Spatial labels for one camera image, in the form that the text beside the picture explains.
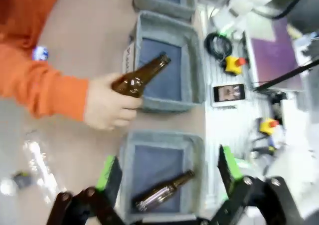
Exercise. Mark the grey fabric plastic basket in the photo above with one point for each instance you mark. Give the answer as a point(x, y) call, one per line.
point(162, 67)

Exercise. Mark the large clear plastic bottle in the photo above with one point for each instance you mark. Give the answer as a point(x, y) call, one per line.
point(40, 165)

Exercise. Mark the yellow emergency stop button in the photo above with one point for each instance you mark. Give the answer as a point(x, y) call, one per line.
point(233, 65)
point(268, 126)

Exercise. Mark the black metal bar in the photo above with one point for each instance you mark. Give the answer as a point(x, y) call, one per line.
point(286, 75)

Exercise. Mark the blue Pocari can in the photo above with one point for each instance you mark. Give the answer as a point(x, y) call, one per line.
point(40, 53)

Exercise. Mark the orange sleeved forearm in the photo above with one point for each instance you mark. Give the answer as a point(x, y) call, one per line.
point(45, 85)

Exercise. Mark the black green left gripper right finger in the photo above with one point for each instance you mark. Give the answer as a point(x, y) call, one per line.
point(231, 175)

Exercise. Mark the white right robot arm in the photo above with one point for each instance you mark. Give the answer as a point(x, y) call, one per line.
point(249, 0)

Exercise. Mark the dark can with silver lid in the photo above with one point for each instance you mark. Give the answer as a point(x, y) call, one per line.
point(22, 180)

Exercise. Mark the brown glass bottle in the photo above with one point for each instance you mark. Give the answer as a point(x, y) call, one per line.
point(139, 77)
point(164, 190)

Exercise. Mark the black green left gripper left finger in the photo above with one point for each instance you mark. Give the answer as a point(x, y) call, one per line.
point(109, 175)

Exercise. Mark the person in orange hoodie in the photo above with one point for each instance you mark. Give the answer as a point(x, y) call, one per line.
point(25, 10)

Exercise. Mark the grey fabric bottle basket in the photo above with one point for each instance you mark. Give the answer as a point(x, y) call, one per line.
point(159, 160)

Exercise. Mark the person's bare hand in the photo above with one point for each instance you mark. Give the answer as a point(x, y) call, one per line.
point(104, 105)

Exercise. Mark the purple panel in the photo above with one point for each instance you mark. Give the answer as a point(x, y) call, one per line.
point(274, 58)

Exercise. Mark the white Plastic label card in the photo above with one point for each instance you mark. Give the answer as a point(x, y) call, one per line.
point(129, 58)

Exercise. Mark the smartphone with lit screen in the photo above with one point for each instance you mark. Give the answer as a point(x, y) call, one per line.
point(229, 93)

